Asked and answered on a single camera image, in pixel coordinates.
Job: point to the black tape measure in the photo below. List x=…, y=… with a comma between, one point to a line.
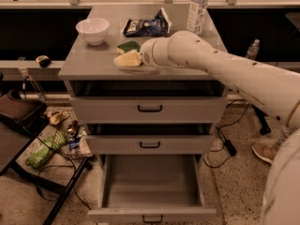
x=43, y=61

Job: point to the white bowl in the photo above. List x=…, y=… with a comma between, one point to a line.
x=93, y=30

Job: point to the green and yellow sponge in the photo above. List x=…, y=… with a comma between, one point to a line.
x=127, y=47

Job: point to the clear water bottle on cabinet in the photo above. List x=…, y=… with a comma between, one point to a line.
x=196, y=16

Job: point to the grey drawer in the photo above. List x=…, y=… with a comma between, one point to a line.
x=123, y=102
x=150, y=189
x=137, y=139

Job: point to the small water bottle on ledge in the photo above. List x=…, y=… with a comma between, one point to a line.
x=253, y=50

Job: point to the middle grey drawer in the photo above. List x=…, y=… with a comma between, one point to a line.
x=137, y=139

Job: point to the dark blue chip bag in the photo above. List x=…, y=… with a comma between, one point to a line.
x=159, y=26

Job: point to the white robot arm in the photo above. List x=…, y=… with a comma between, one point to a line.
x=274, y=90

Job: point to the green snack bag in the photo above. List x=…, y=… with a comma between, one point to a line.
x=46, y=149

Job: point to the person's shoe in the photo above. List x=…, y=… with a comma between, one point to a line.
x=264, y=152

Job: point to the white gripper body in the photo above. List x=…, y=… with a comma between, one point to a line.
x=148, y=53

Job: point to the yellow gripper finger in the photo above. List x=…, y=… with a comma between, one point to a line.
x=128, y=59

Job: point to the bottom grey drawer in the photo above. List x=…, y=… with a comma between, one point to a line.
x=150, y=189

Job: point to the grey drawer cabinet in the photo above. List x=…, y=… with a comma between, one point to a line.
x=95, y=63

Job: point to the wire basket with items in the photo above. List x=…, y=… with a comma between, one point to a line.
x=68, y=134

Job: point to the black side table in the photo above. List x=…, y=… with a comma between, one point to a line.
x=22, y=120

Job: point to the top grey drawer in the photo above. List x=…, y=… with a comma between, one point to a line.
x=123, y=102

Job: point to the black tripod stand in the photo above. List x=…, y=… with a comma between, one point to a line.
x=265, y=129

